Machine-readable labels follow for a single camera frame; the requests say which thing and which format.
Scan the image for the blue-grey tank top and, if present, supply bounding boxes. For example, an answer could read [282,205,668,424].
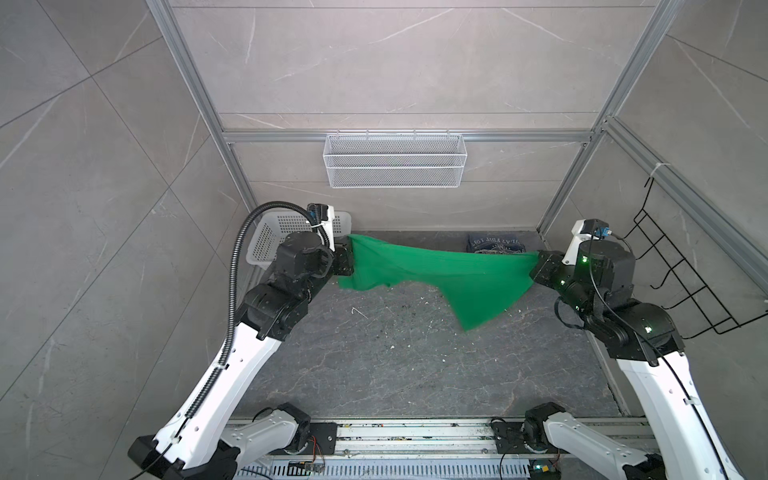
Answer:
[466,233,527,255]

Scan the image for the green tank top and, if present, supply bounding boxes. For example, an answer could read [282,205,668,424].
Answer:
[338,234,538,331]

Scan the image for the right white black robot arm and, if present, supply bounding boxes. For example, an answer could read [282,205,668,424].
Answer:
[522,219,742,479]

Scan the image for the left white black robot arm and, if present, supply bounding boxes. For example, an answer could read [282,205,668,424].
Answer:
[128,231,354,479]

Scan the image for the white plastic laundry basket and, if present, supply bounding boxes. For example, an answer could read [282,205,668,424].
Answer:
[239,206,352,270]

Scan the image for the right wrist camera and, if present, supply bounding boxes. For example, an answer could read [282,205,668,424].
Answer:
[562,219,612,266]

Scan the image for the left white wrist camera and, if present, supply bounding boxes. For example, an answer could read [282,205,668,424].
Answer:
[307,203,335,250]

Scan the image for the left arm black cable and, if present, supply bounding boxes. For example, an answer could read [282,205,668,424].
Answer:
[185,200,328,421]

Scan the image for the black wire hook rack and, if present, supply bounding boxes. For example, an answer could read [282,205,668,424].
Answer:
[625,179,767,340]

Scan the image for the white wire mesh shelf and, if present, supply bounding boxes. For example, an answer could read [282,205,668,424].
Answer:
[323,133,468,189]

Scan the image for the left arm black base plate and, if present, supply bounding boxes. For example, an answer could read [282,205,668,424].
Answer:
[284,422,338,455]

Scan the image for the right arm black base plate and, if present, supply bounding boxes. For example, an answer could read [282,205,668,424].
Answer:
[489,417,541,454]

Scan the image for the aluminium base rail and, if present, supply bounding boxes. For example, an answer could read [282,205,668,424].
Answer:
[164,418,667,480]

